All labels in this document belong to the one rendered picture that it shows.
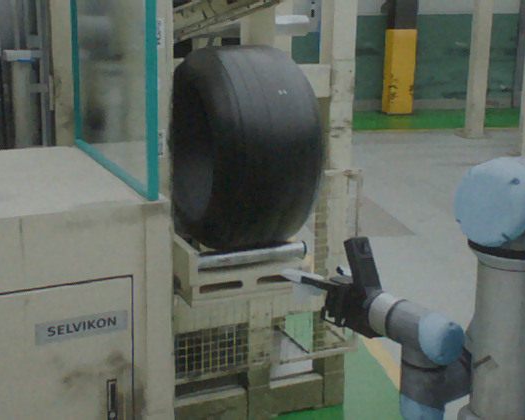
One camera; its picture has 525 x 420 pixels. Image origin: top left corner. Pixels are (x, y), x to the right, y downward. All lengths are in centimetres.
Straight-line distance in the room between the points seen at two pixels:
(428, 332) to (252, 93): 85
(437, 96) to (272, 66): 1018
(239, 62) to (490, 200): 102
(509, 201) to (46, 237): 67
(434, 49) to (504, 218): 1096
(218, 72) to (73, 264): 90
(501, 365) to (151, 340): 54
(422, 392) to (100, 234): 59
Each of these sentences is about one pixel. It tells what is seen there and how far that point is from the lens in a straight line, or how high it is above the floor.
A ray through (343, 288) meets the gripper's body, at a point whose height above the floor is 107.
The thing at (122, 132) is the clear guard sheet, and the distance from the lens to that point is 139.
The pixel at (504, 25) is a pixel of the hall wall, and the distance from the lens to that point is 1251.
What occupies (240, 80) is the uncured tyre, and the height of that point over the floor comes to 139.
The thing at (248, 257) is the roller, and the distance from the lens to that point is 212.
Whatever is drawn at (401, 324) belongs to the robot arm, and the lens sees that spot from 137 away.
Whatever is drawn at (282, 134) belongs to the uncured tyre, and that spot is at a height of 126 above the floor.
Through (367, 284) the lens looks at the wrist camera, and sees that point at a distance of 145.
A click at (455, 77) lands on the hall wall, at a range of 1225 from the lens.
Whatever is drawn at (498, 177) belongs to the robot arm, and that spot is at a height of 135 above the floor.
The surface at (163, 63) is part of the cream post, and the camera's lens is 201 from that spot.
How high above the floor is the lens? 159
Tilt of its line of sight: 11 degrees down
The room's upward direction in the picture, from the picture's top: straight up
